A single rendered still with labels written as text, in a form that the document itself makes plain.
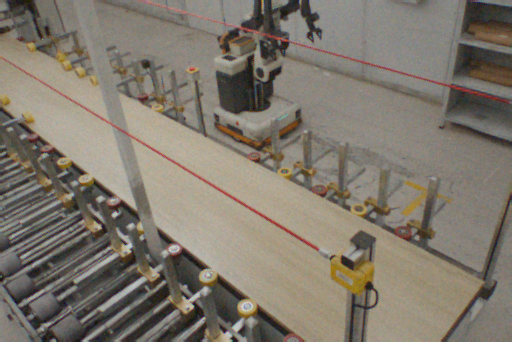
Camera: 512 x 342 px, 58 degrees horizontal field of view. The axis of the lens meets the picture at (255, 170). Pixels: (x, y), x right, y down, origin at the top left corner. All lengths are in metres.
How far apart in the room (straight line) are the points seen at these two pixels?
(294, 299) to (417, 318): 0.49
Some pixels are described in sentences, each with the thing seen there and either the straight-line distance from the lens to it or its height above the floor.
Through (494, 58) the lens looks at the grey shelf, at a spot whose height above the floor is 0.61.
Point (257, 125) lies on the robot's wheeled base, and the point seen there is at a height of 0.28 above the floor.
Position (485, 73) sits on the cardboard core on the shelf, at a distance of 4.63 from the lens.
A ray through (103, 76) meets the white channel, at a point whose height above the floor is 1.79.
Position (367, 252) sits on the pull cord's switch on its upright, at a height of 1.79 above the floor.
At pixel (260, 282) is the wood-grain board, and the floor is 0.90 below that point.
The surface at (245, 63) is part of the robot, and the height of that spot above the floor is 0.76.
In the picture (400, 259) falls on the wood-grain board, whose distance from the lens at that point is 2.19.
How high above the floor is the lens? 2.49
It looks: 36 degrees down
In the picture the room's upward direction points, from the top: 6 degrees counter-clockwise
